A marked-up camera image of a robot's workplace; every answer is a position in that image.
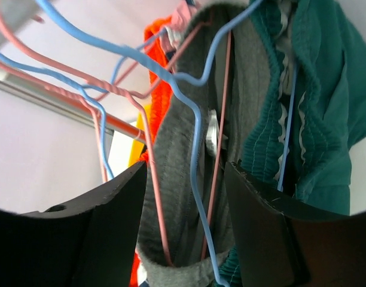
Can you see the silver clothes rack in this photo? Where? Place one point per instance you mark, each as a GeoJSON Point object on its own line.
{"type": "Point", "coordinates": [48, 39]}

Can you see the yellow plastic tray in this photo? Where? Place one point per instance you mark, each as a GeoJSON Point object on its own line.
{"type": "Point", "coordinates": [138, 150]}

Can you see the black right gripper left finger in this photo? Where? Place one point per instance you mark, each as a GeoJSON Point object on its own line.
{"type": "Point", "coordinates": [87, 241]}

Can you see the pink hanger far left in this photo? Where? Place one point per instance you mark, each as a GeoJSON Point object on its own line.
{"type": "Point", "coordinates": [65, 93]}

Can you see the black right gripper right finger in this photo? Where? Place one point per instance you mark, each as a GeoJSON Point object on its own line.
{"type": "Point", "coordinates": [281, 241]}

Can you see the grey shorts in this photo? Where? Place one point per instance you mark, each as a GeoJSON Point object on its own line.
{"type": "Point", "coordinates": [247, 89]}

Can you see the pink patterned shorts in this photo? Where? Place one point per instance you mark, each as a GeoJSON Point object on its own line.
{"type": "Point", "coordinates": [180, 19]}

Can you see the orange shorts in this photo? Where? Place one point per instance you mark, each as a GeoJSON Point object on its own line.
{"type": "Point", "coordinates": [160, 100]}

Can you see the blue hanger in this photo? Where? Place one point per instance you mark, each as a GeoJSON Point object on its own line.
{"type": "Point", "coordinates": [198, 149]}
{"type": "Point", "coordinates": [81, 90]}

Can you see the teal shorts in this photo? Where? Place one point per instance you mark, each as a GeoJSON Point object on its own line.
{"type": "Point", "coordinates": [314, 111]}

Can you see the pink hanger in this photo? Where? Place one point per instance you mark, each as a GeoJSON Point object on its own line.
{"type": "Point", "coordinates": [131, 96]}
{"type": "Point", "coordinates": [65, 93]}

